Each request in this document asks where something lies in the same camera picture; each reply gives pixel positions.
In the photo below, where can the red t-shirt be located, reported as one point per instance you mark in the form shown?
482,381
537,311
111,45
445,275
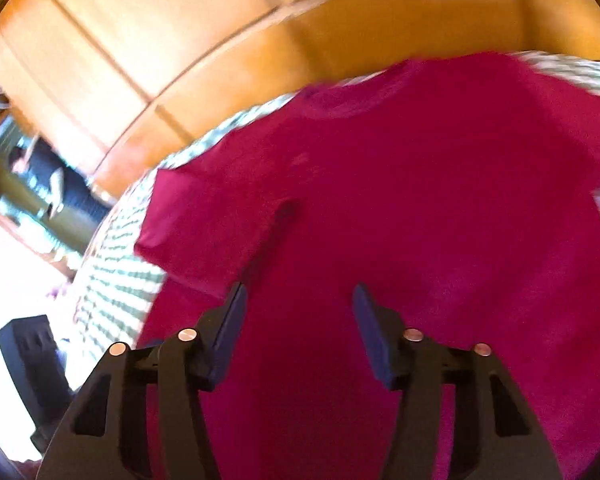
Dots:
405,200

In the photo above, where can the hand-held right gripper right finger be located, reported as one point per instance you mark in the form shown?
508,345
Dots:
372,330

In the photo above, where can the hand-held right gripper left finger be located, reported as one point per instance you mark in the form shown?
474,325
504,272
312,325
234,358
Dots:
230,330

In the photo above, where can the green white checked blanket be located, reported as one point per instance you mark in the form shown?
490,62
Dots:
115,270

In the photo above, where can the mirror with wooden frame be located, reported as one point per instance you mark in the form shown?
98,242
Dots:
75,200

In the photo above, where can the wooden wardrobe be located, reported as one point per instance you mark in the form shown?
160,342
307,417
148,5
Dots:
180,35

